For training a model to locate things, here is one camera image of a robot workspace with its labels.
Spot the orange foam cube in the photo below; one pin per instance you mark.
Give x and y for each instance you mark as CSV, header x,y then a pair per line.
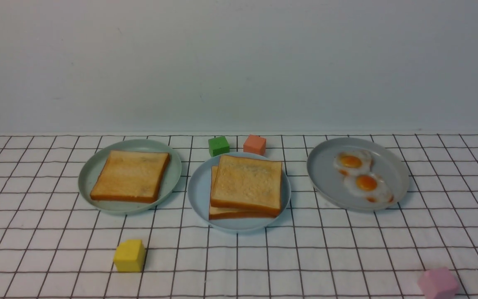
x,y
255,144

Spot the green plate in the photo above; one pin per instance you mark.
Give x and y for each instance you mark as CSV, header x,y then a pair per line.
x,y
91,170

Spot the fried egg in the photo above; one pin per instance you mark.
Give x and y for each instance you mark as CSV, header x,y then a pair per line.
x,y
369,186
353,163

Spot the yellow foam cube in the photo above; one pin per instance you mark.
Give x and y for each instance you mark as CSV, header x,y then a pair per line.
x,y
130,256

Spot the grey plate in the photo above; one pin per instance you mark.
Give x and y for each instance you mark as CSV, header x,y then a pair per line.
x,y
329,182

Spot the light blue plate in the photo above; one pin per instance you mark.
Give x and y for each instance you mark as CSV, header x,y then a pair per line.
x,y
198,192

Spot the fried egg back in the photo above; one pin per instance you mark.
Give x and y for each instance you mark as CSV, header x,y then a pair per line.
x,y
353,163

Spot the white grid tablecloth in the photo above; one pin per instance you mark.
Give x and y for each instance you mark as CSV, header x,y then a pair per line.
x,y
53,244

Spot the fried egg middle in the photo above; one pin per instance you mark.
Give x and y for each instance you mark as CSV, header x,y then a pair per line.
x,y
369,186

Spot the pink foam cube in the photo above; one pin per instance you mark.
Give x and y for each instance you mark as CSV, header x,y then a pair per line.
x,y
438,283

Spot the green foam cube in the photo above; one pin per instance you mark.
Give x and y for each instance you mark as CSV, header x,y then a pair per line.
x,y
218,145

